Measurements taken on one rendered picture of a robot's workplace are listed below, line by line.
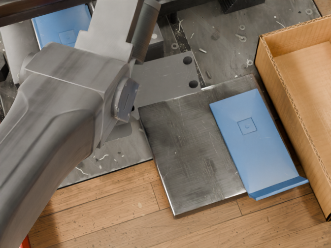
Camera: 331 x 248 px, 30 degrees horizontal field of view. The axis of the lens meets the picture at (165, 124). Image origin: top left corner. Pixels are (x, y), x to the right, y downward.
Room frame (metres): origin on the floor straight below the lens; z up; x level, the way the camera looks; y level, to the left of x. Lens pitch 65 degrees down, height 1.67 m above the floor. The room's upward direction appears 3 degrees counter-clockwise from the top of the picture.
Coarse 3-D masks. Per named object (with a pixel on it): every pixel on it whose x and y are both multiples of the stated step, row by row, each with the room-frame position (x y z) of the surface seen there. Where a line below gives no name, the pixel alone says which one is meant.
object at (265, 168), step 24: (240, 96) 0.38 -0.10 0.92; (216, 120) 0.35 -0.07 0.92; (240, 120) 0.35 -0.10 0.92; (264, 120) 0.35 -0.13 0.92; (240, 144) 0.31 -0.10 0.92; (264, 144) 0.31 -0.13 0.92; (240, 168) 0.28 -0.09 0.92; (264, 168) 0.28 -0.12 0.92; (288, 168) 0.28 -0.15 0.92; (264, 192) 0.24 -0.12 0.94
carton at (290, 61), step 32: (288, 32) 0.46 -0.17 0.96; (320, 32) 0.47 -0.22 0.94; (256, 64) 0.44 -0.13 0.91; (288, 64) 0.44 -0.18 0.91; (320, 64) 0.44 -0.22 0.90; (288, 96) 0.36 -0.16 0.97; (320, 96) 0.39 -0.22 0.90; (288, 128) 0.34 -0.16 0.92; (320, 128) 0.34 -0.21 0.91; (320, 160) 0.27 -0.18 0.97; (320, 192) 0.24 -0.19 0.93
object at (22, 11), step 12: (0, 0) 0.40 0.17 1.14; (12, 0) 0.40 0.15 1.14; (24, 0) 0.40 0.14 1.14; (36, 0) 0.40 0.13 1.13; (48, 0) 0.41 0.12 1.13; (60, 0) 0.41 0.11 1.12; (72, 0) 0.41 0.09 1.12; (84, 0) 0.42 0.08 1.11; (0, 12) 0.39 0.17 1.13; (12, 12) 0.39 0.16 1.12; (24, 12) 0.40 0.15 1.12; (36, 12) 0.40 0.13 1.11; (48, 12) 0.40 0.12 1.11; (0, 24) 0.39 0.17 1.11
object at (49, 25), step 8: (72, 8) 0.49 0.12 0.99; (80, 8) 0.49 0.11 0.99; (40, 16) 0.48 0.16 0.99; (48, 16) 0.48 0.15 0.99; (56, 16) 0.48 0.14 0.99; (64, 16) 0.48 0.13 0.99; (72, 16) 0.48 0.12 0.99; (80, 16) 0.48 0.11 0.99; (40, 24) 0.47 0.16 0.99; (48, 24) 0.47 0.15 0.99; (56, 24) 0.47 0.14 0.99; (64, 24) 0.47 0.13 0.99; (72, 24) 0.47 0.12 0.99; (80, 24) 0.47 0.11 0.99; (88, 24) 0.47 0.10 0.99; (40, 32) 0.46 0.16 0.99; (48, 32) 0.46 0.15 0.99; (56, 32) 0.46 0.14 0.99; (48, 40) 0.44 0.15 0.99; (56, 40) 0.44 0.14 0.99
